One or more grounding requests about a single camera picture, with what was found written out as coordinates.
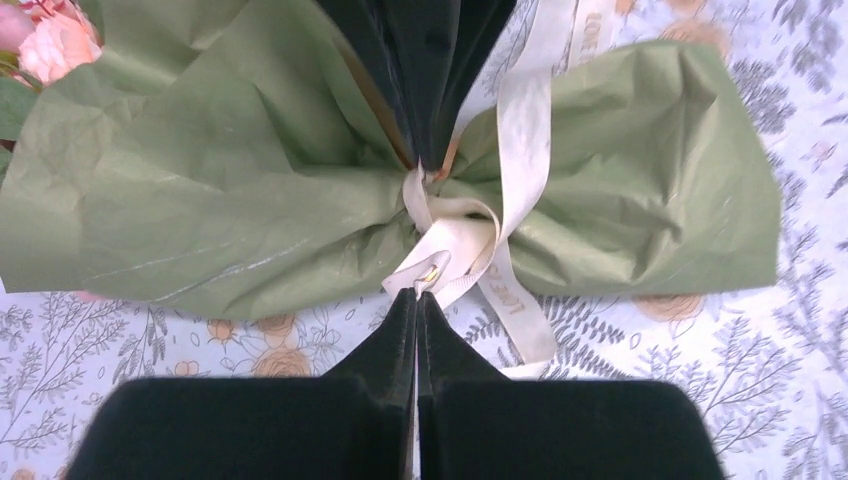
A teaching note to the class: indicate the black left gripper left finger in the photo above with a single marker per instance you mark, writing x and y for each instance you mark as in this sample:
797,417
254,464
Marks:
353,422

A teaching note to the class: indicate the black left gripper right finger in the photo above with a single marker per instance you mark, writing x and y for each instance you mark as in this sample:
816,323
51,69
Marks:
475,423

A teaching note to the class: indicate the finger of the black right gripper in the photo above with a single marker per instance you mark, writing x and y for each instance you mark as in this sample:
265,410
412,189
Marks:
475,26
359,20

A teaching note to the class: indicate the cream ribbon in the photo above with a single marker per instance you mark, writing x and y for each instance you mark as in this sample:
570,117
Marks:
464,242

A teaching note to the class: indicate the olive green wrapping paper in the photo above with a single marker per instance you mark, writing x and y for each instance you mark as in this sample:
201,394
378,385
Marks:
220,159

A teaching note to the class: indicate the pink fake flower bunch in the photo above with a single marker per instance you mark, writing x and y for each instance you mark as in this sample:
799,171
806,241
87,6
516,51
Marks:
41,42

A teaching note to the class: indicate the orange wrapping paper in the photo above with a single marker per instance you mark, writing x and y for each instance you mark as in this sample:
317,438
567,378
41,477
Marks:
403,80

